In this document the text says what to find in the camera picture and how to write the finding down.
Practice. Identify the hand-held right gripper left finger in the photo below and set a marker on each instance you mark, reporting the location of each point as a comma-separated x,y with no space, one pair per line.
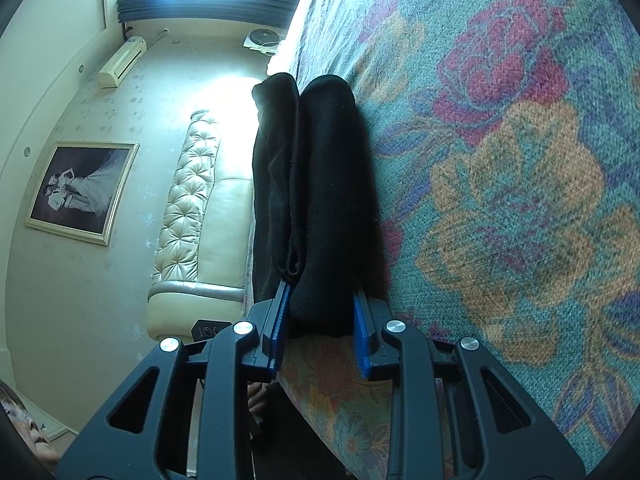
276,322

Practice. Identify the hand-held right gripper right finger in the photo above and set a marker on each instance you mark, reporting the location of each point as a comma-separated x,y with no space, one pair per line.
362,340

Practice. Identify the black pants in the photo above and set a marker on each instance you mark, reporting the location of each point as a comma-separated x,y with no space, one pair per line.
325,185

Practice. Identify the cream tufted headboard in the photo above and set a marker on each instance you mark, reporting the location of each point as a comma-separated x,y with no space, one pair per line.
210,240

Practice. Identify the person's face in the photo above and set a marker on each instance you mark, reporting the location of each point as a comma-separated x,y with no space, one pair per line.
25,430

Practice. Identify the floral bedspread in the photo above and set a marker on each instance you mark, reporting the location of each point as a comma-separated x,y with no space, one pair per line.
500,185

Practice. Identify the white round-top device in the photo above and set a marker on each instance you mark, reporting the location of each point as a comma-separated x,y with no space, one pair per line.
264,42

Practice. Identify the white air conditioner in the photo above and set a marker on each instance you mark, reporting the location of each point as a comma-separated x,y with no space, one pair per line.
122,62

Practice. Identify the dark blue curtain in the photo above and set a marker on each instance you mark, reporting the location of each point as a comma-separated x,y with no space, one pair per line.
200,7

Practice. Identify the framed wall photo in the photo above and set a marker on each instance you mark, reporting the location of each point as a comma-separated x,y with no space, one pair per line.
80,192

